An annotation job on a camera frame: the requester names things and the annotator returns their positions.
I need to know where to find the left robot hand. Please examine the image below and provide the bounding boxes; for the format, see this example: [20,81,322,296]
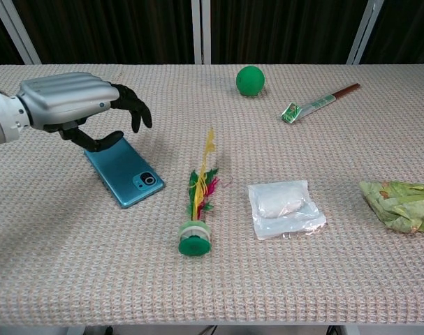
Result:
[16,71,154,154]

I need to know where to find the teal smartphone black screen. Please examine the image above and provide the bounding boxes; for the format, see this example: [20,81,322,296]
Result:
[83,135,166,210]

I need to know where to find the dark curtain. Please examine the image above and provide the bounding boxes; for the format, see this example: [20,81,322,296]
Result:
[0,0,424,66]

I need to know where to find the feather shuttlecock green base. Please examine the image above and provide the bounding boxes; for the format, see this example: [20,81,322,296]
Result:
[177,126,221,258]

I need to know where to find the green ball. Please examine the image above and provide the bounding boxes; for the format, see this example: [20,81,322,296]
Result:
[235,66,266,97]

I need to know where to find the beige waffle tablecloth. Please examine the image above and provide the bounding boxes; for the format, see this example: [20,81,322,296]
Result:
[0,64,424,327]

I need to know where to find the clear plastic packet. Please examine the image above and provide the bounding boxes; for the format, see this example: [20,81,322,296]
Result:
[246,179,328,241]

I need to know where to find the chopsticks in green wrapper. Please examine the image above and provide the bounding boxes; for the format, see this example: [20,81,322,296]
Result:
[279,82,360,124]

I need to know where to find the crumpled green snack bag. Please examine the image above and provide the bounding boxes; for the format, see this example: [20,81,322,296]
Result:
[358,179,424,234]

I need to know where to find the slanted white frame post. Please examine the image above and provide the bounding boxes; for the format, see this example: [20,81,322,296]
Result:
[346,0,386,65]
[0,0,42,65]

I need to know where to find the upright white frame post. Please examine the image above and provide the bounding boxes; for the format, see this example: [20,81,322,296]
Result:
[201,0,212,65]
[191,0,203,65]

